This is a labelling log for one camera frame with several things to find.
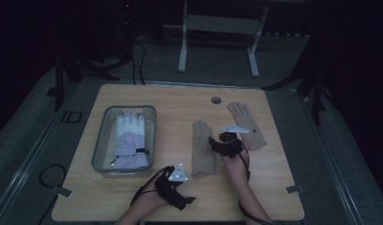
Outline black tripod stand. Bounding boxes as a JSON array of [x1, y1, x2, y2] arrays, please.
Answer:
[[47, 51, 120, 113], [262, 37, 328, 127]]

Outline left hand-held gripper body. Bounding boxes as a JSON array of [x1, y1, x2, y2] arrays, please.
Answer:
[[154, 162, 190, 212]]

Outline grey plastic bin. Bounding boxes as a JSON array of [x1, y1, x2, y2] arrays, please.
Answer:
[[91, 104, 158, 178]]

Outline black looped floor cable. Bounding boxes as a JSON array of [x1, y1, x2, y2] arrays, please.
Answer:
[[38, 163, 69, 189]]

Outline black rectangular floor bracket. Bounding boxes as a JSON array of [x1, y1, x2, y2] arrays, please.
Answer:
[[59, 110, 84, 125]]

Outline person's left hand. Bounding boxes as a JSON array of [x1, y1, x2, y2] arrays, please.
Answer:
[[130, 182, 169, 218]]

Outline person's right hand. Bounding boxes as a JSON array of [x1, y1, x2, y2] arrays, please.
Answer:
[[220, 141, 252, 184]]

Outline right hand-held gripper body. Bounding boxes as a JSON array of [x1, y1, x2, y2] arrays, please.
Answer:
[[218, 124, 251, 159]]

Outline grey tape piece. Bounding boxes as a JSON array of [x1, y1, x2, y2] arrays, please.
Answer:
[[285, 185, 306, 194], [50, 186, 73, 199]]

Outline dark device with red light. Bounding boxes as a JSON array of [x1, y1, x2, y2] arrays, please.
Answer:
[[116, 0, 138, 62]]

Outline beige knit glove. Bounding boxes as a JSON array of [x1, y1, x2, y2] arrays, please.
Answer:
[[226, 100, 268, 151], [191, 121, 218, 180]]

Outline white metal desk frame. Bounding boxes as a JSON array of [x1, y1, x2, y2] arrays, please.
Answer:
[[162, 0, 270, 79]]

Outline purple and white ski glove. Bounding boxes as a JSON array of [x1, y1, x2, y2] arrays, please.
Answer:
[[110, 112, 150, 170]]

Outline black floor cables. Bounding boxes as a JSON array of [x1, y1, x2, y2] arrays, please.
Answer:
[[130, 39, 147, 86]]

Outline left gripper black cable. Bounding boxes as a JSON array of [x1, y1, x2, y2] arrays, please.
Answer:
[[130, 166, 169, 207]]

